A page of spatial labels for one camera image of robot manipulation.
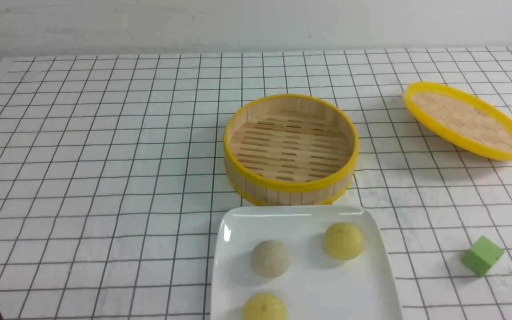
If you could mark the white steamed bun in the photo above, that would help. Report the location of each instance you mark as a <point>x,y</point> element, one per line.
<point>270,259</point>

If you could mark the bamboo steamer basket yellow rim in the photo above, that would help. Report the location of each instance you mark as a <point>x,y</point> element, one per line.
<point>290,149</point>

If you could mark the yellow steamed bun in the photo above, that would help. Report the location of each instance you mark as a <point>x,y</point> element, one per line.
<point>264,306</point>
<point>343,241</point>

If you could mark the white square plate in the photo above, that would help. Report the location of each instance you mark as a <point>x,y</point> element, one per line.
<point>315,286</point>

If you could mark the green cube block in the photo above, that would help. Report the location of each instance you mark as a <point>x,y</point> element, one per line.
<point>482,256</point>

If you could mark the bamboo steamer lid yellow rim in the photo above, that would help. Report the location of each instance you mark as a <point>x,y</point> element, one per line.
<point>461,118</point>

